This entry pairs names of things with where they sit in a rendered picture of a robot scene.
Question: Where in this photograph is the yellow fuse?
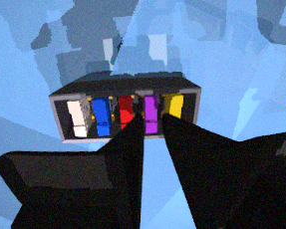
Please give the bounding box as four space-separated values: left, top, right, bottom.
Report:
163 94 183 118

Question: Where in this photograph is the red fuse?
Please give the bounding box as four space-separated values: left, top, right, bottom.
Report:
119 96 132 129

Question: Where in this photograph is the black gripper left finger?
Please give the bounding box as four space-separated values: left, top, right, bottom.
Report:
0 114 143 229

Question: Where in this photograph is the violet fuse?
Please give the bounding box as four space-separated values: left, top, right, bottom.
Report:
143 95 157 133

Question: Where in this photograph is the grey fuse block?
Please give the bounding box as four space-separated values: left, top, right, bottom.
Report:
49 76 202 143

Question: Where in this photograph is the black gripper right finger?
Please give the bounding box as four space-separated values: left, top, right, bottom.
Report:
161 114 286 229

